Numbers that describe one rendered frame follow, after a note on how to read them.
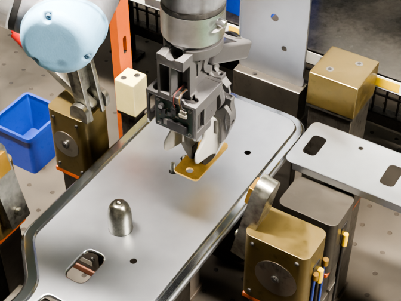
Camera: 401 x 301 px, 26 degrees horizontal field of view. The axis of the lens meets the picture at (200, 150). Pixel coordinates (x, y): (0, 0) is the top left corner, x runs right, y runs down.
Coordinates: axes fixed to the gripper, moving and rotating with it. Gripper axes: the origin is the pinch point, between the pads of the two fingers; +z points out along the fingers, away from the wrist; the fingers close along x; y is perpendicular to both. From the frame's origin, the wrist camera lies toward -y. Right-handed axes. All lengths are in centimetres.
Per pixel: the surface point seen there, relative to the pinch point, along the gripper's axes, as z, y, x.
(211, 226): 6.4, 5.9, 5.3
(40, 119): 33, -21, -50
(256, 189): -4.8, 6.9, 12.0
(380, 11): 3.4, -48.5, 5.5
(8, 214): 5.8, 19.1, -18.3
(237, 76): 7.5, -25.0, -8.6
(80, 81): -4.8, 1.6, -18.5
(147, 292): 6.5, 19.6, 4.3
